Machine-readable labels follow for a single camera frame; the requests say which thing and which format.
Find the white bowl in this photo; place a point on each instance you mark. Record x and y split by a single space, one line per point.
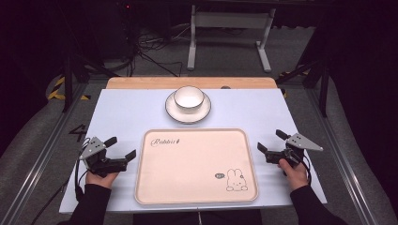
189 97

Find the aluminium floor rail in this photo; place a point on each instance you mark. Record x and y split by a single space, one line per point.
344 156
40 156

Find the white plate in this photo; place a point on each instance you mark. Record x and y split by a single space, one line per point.
187 117

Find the person's left hand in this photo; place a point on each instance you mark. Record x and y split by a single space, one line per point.
100 181

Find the black tripod stand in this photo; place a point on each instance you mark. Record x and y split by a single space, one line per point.
324 90
68 84

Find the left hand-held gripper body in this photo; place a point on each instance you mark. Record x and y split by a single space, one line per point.
94 148

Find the beige rabbit print tray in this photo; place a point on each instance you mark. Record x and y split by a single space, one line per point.
194 168

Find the yellow black hazard tape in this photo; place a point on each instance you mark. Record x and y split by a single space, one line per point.
58 90
284 75

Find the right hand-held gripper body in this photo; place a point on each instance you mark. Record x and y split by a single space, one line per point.
300 142

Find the dark device with red light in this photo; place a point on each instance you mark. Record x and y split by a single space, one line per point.
126 28

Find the person's right hand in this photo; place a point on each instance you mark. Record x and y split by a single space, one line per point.
297 176

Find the white metal stand frame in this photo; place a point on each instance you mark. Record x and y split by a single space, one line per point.
230 20

